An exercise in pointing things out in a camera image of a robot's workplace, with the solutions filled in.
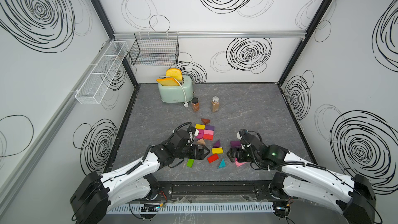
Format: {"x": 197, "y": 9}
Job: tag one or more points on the teal triangle block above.
{"x": 222, "y": 164}

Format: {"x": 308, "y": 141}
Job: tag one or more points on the mint green toaster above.
{"x": 177, "y": 94}

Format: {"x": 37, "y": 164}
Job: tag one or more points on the front yellow toast slice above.
{"x": 168, "y": 82}

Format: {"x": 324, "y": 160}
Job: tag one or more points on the grey slotted cable duct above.
{"x": 194, "y": 208}

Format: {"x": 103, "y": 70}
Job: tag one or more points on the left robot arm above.
{"x": 98, "y": 194}

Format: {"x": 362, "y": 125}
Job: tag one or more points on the purple triangle block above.
{"x": 217, "y": 144}

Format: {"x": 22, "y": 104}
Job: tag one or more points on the black wire basket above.
{"x": 155, "y": 49}

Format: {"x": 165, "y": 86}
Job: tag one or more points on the light pink block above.
{"x": 238, "y": 164}
{"x": 209, "y": 132}

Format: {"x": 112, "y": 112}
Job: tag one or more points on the brown spice jar silver lid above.
{"x": 215, "y": 104}

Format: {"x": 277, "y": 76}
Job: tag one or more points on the magenta speckled block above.
{"x": 199, "y": 136}

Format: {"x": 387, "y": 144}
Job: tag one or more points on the red pepper spice jar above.
{"x": 195, "y": 104}

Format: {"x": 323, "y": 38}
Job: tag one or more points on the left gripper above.
{"x": 200, "y": 155}

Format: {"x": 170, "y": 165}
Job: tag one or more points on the yellow toast slice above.
{"x": 168, "y": 82}
{"x": 175, "y": 73}

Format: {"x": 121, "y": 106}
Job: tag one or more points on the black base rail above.
{"x": 255, "y": 189}

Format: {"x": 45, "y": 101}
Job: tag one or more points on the back yellow toast slice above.
{"x": 175, "y": 73}

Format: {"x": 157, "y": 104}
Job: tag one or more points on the red block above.
{"x": 213, "y": 158}
{"x": 208, "y": 137}

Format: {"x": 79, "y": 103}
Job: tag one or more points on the tan triangle block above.
{"x": 201, "y": 142}

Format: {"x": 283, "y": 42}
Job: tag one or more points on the brown triangle block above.
{"x": 205, "y": 121}

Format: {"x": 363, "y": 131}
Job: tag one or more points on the white mesh wall shelf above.
{"x": 107, "y": 74}

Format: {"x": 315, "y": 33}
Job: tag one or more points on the green block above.
{"x": 190, "y": 163}

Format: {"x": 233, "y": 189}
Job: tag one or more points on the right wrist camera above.
{"x": 241, "y": 133}

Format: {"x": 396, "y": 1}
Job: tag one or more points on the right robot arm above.
{"x": 295, "y": 177}

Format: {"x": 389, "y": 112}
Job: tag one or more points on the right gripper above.
{"x": 238, "y": 151}

